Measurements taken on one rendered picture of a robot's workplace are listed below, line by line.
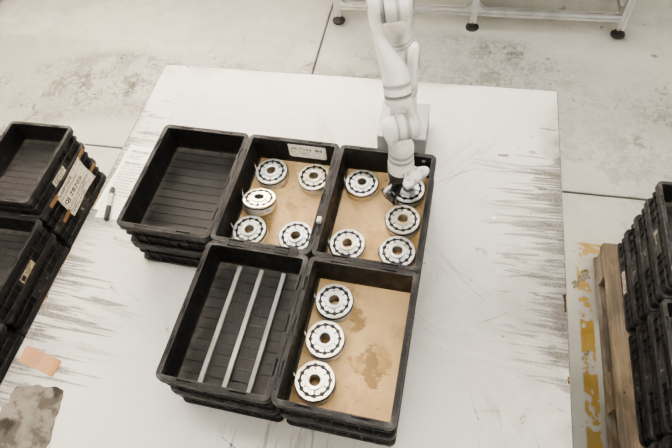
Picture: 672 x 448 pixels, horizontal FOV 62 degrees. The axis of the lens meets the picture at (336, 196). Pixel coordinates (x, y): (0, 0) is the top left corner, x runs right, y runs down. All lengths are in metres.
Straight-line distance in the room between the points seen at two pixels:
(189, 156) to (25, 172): 0.96
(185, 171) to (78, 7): 2.67
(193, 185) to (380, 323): 0.77
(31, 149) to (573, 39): 2.94
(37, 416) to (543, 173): 1.72
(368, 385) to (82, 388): 0.84
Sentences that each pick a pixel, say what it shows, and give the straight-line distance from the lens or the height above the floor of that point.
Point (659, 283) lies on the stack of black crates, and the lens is 2.16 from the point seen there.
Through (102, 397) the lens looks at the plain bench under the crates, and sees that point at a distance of 1.80.
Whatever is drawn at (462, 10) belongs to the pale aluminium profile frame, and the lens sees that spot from 3.53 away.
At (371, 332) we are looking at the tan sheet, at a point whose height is 0.83.
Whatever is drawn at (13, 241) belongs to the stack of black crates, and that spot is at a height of 0.38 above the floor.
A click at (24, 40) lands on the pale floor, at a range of 4.36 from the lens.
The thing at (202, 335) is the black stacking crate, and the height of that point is 0.83.
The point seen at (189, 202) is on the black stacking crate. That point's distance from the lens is 1.84.
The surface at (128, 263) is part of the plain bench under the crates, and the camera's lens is 1.96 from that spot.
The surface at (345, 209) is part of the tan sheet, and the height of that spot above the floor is 0.83.
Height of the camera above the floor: 2.26
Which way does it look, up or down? 55 degrees down
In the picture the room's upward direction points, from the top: 9 degrees counter-clockwise
